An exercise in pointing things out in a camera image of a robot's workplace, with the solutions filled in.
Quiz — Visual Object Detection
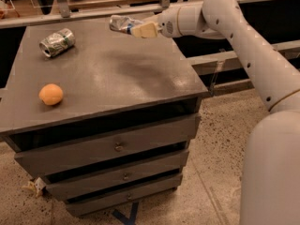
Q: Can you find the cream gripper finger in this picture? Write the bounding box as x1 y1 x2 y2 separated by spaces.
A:
130 22 161 38

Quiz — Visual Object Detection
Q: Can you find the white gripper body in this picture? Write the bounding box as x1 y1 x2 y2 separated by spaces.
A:
145 6 224 39

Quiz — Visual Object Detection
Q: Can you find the crushed redbull can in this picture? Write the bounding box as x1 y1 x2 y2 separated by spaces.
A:
109 15 143 35

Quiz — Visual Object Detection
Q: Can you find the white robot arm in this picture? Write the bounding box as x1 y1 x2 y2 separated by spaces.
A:
141 0 300 225

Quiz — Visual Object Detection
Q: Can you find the crushed green silver can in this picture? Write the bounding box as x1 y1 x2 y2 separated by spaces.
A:
39 28 76 57

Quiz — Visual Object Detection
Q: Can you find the grey drawer cabinet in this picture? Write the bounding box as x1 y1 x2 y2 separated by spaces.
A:
0 19 206 205

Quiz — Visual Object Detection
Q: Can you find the top grey drawer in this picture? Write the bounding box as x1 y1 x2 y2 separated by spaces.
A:
15 113 200 177

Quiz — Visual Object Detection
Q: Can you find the grey drawer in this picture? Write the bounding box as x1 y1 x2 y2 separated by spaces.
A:
15 113 200 177
47 149 188 201
66 173 183 217

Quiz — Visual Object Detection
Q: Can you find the orange fruit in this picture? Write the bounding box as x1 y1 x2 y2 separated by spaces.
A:
38 83 64 106

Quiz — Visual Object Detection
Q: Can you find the middle grey drawer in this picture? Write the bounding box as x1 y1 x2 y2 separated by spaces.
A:
47 149 188 201

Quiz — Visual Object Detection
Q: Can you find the blue tape cross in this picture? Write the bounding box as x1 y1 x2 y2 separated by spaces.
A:
112 202 139 225

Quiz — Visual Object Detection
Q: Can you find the bottom grey drawer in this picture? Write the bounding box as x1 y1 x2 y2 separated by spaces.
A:
66 173 183 217

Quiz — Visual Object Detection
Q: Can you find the metal railing frame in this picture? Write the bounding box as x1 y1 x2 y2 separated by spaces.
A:
0 0 300 98

